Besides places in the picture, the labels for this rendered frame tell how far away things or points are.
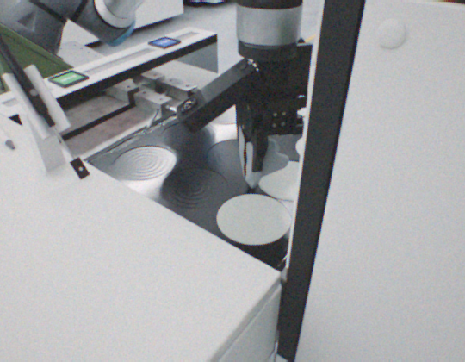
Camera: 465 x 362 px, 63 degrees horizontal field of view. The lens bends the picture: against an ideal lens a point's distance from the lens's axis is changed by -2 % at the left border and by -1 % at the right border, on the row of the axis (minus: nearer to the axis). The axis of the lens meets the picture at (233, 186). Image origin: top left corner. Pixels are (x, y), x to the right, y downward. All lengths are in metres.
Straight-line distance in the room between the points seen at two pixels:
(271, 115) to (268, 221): 0.14
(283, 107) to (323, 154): 0.22
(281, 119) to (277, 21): 0.13
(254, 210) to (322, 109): 0.30
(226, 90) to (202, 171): 0.18
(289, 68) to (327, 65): 0.24
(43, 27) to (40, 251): 0.81
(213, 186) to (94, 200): 0.18
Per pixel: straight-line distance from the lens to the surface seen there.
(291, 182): 0.60
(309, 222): 0.32
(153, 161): 0.65
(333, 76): 0.25
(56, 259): 0.43
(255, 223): 0.52
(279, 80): 0.50
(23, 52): 1.06
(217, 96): 0.47
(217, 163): 0.63
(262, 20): 0.45
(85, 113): 0.81
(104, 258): 0.42
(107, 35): 1.21
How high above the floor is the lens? 1.26
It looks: 39 degrees down
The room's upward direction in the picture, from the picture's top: straight up
